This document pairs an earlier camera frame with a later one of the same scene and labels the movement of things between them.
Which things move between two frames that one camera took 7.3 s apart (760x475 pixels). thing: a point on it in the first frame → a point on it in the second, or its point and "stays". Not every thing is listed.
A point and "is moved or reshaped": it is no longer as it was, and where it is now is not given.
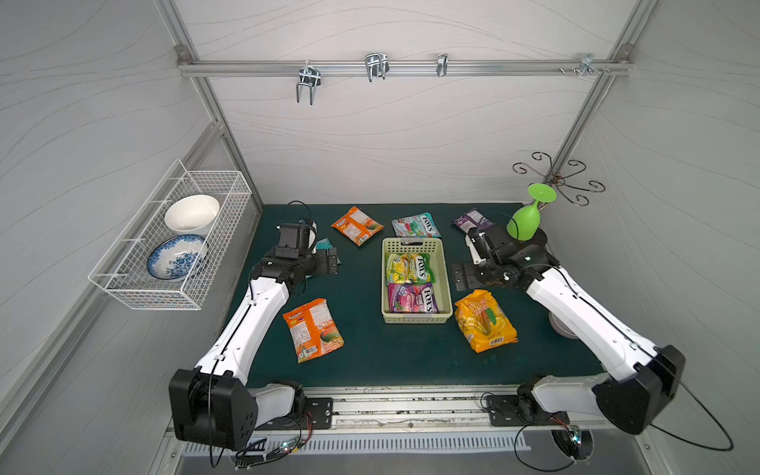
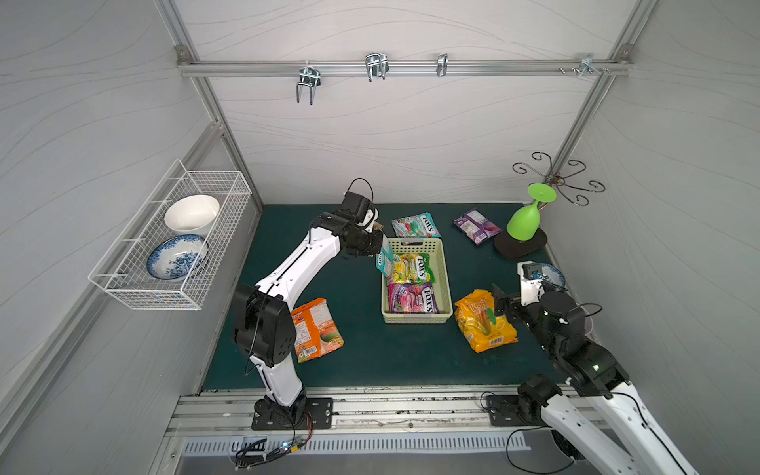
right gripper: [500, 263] → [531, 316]
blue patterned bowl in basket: [178, 256] stays
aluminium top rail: [377, 67] stays
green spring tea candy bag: [409, 268] stays
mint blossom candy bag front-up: [422, 226] stays
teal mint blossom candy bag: [324, 243] is moved or reshaped
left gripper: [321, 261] → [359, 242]
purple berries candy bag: [413, 298] stays
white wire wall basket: [172, 254] stays
